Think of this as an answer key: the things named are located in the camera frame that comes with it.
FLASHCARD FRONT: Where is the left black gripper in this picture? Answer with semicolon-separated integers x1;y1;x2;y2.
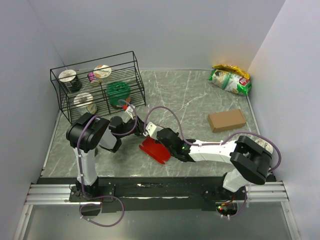
118;115;148;139

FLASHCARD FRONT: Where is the foil lid dark cup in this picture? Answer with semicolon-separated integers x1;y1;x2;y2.
58;69;82;93

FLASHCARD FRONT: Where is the white cup lower shelf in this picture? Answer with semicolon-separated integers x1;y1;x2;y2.
73;92;97;116

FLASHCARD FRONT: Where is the white yogurt cup orange label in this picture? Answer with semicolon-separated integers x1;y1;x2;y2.
93;64;112;83

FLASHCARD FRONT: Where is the yellow chips bag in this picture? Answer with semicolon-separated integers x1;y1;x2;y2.
212;64;250;80

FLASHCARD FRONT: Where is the green chips bag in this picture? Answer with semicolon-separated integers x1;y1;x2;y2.
208;68;252;96

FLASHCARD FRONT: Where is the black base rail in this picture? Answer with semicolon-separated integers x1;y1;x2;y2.
36;175;277;214

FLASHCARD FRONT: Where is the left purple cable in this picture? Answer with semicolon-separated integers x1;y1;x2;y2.
76;99;139;228

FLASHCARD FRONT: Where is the brown cardboard box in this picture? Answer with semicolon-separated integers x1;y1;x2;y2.
207;109;247;133

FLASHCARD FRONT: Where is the green lidded jar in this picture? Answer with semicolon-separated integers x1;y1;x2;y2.
106;81;131;109

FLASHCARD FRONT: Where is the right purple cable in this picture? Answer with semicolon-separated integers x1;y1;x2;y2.
145;106;282;219

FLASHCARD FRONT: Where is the aluminium frame rail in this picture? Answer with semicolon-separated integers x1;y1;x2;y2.
13;159;302;240

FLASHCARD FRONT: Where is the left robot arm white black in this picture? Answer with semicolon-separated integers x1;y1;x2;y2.
66;112;144;201

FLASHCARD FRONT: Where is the black wire rack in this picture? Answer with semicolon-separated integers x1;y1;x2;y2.
50;51;146;123

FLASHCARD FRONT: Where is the small purple white cup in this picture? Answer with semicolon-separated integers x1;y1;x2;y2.
87;72;97;82

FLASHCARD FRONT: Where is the purple cable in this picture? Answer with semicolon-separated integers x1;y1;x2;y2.
76;99;139;228
145;106;282;219

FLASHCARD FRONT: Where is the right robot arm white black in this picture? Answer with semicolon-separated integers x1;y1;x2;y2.
155;128;272;200

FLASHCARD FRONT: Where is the red paper box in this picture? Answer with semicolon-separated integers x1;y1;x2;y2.
139;137;171;165

